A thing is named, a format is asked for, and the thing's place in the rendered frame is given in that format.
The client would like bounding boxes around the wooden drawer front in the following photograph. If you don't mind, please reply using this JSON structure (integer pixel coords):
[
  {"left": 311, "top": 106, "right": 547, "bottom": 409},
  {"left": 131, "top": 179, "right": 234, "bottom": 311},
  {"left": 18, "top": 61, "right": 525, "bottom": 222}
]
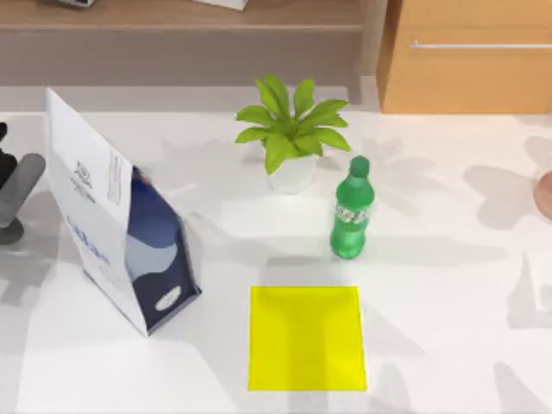
[{"left": 381, "top": 32, "right": 552, "bottom": 114}]

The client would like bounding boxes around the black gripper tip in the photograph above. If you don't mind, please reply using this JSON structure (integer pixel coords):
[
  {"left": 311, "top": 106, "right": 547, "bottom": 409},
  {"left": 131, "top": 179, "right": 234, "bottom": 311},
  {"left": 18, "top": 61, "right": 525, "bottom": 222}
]
[{"left": 0, "top": 122, "right": 19, "bottom": 190}]

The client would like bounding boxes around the flat yellow square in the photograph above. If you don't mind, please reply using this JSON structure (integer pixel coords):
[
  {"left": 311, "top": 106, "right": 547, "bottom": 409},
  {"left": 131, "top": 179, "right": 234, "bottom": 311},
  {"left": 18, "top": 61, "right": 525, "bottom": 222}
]
[{"left": 248, "top": 285, "right": 368, "bottom": 392}]

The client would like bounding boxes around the wooden cupboard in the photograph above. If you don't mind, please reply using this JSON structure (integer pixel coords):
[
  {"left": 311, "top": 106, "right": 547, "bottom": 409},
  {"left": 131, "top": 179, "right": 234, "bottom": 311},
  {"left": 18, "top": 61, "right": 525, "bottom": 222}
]
[{"left": 375, "top": 0, "right": 552, "bottom": 115}]

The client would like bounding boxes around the green plant in white pot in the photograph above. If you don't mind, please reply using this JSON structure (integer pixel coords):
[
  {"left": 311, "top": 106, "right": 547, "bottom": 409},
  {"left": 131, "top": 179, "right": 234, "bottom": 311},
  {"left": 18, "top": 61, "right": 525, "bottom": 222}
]
[{"left": 234, "top": 73, "right": 353, "bottom": 195}]

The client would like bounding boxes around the wooden open shelf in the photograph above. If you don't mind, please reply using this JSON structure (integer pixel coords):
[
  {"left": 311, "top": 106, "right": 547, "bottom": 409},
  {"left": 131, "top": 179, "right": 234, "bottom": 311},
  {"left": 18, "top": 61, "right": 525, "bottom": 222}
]
[{"left": 0, "top": 0, "right": 388, "bottom": 104}]

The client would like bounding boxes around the salmon-coloured round object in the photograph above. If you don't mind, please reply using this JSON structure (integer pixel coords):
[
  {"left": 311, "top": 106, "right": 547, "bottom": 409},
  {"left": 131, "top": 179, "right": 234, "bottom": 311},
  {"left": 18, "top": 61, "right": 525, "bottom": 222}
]
[{"left": 534, "top": 170, "right": 552, "bottom": 218}]

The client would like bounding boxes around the green bottle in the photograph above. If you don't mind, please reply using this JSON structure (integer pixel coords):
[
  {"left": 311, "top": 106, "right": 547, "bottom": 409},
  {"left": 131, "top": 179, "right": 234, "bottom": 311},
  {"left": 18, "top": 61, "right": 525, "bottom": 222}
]
[{"left": 330, "top": 155, "right": 374, "bottom": 261}]

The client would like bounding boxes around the long metal handle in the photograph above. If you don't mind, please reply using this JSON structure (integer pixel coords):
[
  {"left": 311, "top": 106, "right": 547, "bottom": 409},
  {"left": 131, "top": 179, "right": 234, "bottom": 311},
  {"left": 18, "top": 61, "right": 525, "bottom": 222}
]
[{"left": 409, "top": 39, "right": 552, "bottom": 52}]

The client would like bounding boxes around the white and blue book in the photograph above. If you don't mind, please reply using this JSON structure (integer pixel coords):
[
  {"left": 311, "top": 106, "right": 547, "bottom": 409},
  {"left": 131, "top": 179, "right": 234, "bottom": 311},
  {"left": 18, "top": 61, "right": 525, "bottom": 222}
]
[{"left": 45, "top": 87, "right": 204, "bottom": 338}]

